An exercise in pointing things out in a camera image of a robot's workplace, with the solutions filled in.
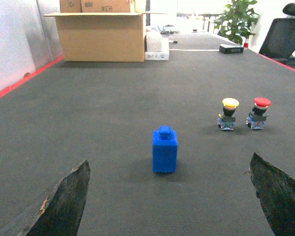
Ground upper cardboard box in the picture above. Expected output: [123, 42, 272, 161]
[59, 0, 147, 13]

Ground red conveyor side rail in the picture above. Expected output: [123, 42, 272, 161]
[0, 56, 64, 98]

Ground large cardboard box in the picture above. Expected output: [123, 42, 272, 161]
[42, 12, 163, 62]

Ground blue block part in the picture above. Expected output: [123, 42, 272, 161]
[152, 125, 178, 173]

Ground red push button switch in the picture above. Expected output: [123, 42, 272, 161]
[246, 97, 271, 130]

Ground black small box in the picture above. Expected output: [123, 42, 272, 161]
[219, 44, 244, 54]

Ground black office chair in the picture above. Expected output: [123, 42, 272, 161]
[259, 3, 295, 62]

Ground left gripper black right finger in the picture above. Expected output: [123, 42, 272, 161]
[250, 152, 295, 236]

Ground green potted plant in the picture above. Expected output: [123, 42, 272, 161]
[214, 0, 259, 46]

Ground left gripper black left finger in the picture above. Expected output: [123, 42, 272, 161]
[19, 160, 90, 236]

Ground white flat boxes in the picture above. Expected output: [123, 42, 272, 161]
[145, 31, 169, 61]

